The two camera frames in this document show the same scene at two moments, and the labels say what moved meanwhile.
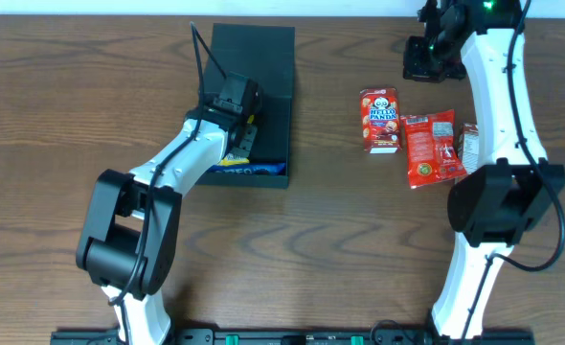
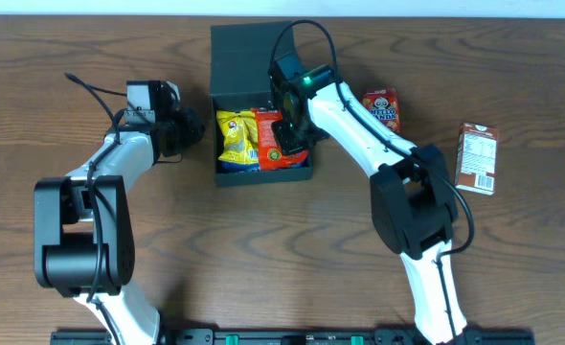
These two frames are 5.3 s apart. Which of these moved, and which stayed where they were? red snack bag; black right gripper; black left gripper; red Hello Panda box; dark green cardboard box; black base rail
Moved: black right gripper; dark green cardboard box; red snack bag; black left gripper
Stayed: red Hello Panda box; black base rail
